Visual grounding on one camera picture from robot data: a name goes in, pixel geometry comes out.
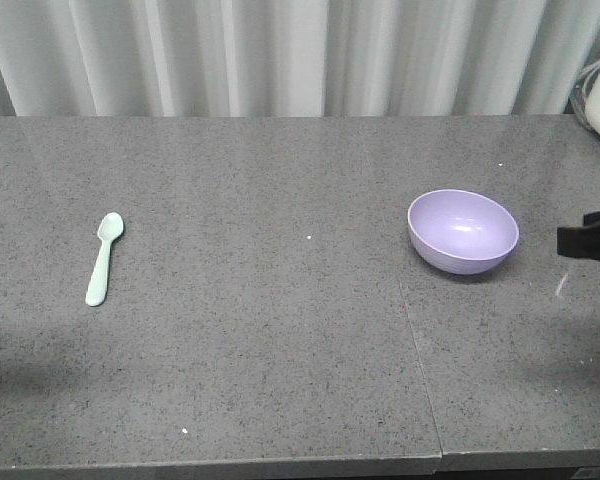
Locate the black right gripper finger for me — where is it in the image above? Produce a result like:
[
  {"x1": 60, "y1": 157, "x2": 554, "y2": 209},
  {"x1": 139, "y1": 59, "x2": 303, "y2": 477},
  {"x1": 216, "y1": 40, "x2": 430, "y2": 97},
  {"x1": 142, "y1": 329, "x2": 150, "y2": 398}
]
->
[{"x1": 556, "y1": 211, "x2": 600, "y2": 261}]

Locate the lilac plastic bowl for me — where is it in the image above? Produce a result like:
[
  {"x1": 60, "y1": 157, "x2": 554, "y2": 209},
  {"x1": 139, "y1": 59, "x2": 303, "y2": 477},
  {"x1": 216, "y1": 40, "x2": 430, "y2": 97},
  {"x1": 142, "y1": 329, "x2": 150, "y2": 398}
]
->
[{"x1": 407, "y1": 189, "x2": 519, "y2": 275}]

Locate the mint green plastic spoon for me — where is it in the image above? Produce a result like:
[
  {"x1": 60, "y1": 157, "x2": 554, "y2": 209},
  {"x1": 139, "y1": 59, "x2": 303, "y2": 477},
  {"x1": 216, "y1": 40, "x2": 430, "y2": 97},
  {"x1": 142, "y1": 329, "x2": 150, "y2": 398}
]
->
[{"x1": 85, "y1": 212, "x2": 124, "y2": 307}]

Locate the white pleated curtain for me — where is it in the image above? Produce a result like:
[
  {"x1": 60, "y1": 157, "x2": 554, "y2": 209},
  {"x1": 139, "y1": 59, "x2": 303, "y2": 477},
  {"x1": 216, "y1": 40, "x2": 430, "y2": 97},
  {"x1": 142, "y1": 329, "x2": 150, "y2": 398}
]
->
[{"x1": 0, "y1": 1, "x2": 600, "y2": 117}]

